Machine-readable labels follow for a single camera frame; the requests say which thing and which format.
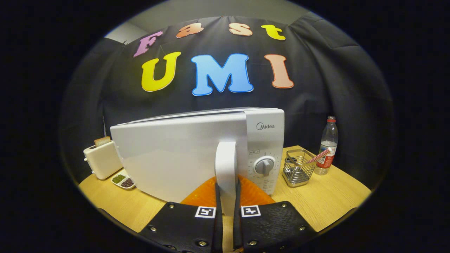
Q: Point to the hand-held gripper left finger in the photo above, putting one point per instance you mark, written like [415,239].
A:
[218,232]

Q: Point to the white bread toaster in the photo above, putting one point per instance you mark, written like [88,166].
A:
[103,161]

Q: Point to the red striped straw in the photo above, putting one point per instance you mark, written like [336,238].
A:
[321,154]

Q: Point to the toasted bread slice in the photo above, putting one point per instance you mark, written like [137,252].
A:
[102,141]

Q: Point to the white toaster oven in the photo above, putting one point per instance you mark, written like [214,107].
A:
[168,158]

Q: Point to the white divided bean dish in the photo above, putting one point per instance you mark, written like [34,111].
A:
[123,181]

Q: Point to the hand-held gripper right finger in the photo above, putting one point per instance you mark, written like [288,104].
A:
[237,228]

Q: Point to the clear bottle with red label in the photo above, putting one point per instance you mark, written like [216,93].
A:
[329,140]

